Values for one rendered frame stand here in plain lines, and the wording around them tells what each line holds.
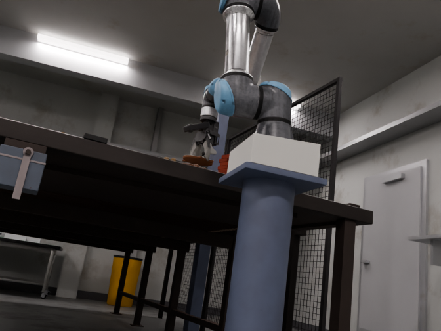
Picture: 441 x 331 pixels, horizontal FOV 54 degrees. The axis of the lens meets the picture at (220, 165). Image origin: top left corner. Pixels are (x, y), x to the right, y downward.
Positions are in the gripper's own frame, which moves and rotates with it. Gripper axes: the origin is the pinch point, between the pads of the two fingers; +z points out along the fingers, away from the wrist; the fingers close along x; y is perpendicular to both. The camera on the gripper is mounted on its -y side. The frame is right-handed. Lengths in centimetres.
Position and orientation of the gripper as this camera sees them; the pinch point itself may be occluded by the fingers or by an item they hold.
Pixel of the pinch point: (197, 160)
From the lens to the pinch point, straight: 185.5
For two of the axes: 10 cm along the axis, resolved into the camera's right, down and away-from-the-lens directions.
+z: -1.4, 9.6, -2.6
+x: -6.7, 1.1, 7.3
